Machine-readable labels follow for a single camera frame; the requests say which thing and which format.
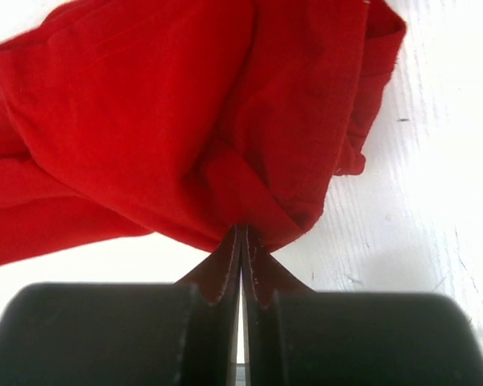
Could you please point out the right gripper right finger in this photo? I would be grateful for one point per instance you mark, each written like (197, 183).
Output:
(298, 336)

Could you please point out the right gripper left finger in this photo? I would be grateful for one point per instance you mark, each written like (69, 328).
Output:
(127, 334)

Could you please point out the red t shirt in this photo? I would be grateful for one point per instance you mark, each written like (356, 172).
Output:
(123, 118)

